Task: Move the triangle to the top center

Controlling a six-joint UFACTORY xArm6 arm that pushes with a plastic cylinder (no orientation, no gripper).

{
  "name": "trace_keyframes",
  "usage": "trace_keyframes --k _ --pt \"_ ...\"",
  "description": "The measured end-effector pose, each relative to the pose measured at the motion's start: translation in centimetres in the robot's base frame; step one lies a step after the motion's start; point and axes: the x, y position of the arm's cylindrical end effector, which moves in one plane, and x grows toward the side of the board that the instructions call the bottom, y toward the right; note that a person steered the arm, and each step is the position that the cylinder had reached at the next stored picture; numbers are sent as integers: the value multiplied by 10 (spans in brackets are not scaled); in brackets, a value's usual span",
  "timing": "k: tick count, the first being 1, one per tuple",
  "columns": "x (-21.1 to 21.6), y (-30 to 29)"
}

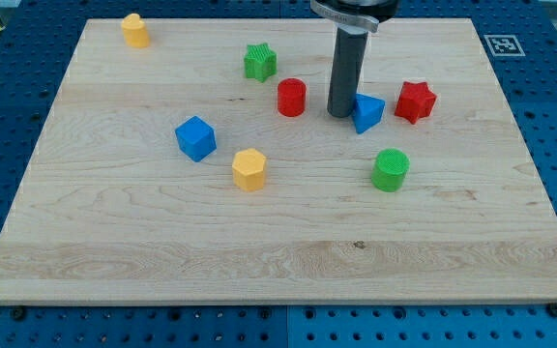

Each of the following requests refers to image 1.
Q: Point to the red star block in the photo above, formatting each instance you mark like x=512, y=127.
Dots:
x=415, y=101

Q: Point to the green cylinder block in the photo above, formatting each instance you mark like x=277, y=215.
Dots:
x=389, y=170

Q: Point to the blue triangle block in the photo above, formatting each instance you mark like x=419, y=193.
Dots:
x=367, y=113

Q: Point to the white fiducial marker tag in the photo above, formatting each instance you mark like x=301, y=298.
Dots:
x=504, y=45

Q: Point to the green star block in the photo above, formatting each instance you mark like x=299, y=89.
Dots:
x=260, y=62

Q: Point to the black robot arm flange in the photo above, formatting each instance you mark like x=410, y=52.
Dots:
x=362, y=14

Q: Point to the yellow heart block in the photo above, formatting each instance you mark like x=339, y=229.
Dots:
x=134, y=31

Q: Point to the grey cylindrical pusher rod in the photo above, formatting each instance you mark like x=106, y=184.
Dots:
x=350, y=46

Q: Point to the light wooden board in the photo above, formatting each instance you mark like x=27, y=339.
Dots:
x=110, y=211

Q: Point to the red cylinder block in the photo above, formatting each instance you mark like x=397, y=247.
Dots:
x=291, y=97

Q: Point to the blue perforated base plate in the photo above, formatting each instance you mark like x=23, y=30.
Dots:
x=36, y=47

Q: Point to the blue cube block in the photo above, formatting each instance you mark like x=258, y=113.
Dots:
x=196, y=138

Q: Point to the yellow hexagon block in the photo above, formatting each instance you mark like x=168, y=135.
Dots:
x=249, y=169

